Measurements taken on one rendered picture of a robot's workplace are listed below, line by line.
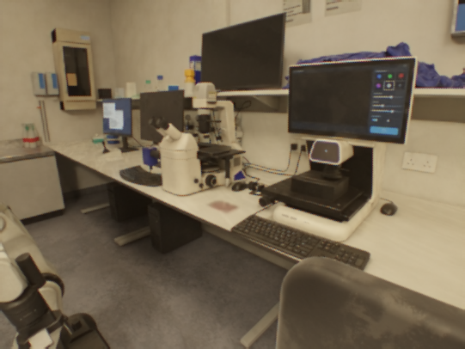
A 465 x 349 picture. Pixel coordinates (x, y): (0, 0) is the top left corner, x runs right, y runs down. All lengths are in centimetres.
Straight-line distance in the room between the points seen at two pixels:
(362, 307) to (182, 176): 101
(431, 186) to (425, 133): 26
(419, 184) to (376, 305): 118
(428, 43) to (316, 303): 143
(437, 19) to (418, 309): 145
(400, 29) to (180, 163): 131
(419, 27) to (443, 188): 80
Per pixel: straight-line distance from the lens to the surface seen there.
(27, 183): 316
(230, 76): 183
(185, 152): 122
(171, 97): 173
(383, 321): 39
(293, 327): 48
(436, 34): 164
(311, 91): 106
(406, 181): 152
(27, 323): 85
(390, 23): 169
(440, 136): 148
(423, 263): 93
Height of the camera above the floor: 119
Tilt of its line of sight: 16 degrees down
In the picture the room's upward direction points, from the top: straight up
